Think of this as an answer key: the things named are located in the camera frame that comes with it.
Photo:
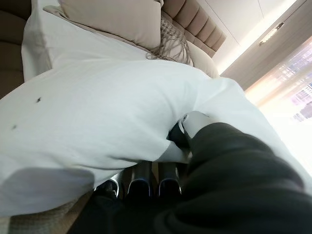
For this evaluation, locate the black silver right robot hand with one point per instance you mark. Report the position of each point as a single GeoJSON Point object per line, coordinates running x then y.
{"type": "Point", "coordinates": [231, 190]}

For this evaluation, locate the white duvet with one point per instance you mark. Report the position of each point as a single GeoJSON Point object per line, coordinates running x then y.
{"type": "Point", "coordinates": [97, 117]}

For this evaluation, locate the beige woven bed blanket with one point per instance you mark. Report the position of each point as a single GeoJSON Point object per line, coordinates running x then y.
{"type": "Point", "coordinates": [31, 221]}

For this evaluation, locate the beige window curtain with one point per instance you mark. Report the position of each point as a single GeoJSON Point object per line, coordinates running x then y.
{"type": "Point", "coordinates": [287, 80]}

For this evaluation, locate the small beige pillow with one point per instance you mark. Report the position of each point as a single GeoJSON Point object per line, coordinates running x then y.
{"type": "Point", "coordinates": [204, 63]}

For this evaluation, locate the fringed macrame cushion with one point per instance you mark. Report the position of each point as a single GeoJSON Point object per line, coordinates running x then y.
{"type": "Point", "coordinates": [170, 39]}

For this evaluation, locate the large beige pillow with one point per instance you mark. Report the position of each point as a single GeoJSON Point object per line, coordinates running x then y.
{"type": "Point", "coordinates": [117, 19]}

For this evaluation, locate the brown upholstered bed frame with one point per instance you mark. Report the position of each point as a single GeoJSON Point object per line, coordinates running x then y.
{"type": "Point", "coordinates": [195, 24]}

